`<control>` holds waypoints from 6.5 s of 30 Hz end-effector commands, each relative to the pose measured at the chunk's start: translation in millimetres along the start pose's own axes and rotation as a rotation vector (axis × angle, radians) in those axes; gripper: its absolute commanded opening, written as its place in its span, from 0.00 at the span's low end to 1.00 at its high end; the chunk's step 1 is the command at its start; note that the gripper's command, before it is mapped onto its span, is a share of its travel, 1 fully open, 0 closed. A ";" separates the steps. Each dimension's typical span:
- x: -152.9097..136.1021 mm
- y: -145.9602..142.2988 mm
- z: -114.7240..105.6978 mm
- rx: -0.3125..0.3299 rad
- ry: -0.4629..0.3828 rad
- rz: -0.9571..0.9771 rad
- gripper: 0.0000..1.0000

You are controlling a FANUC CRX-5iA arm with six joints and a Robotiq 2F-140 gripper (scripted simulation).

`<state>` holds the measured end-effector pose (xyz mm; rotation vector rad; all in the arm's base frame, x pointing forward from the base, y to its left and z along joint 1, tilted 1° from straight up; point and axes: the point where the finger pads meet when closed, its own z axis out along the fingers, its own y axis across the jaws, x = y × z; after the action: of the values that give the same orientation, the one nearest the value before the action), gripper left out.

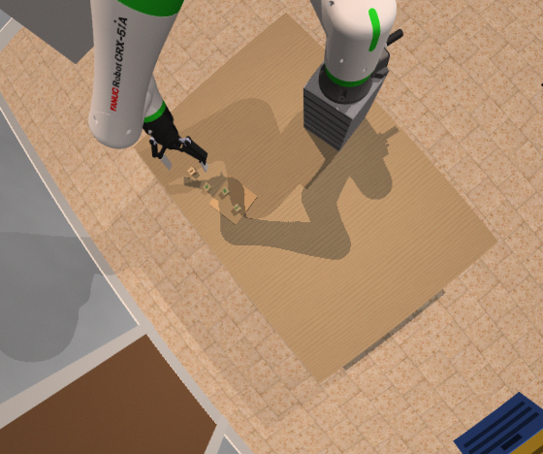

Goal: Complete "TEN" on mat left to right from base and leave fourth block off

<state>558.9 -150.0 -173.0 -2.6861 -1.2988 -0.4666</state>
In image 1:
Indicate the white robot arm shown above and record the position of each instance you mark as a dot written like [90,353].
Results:
[130,34]

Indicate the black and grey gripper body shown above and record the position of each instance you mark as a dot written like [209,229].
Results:
[169,138]

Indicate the tan flat mat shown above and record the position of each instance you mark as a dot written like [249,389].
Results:
[239,194]

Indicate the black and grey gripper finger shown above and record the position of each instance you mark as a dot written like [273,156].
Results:
[161,155]
[198,153]

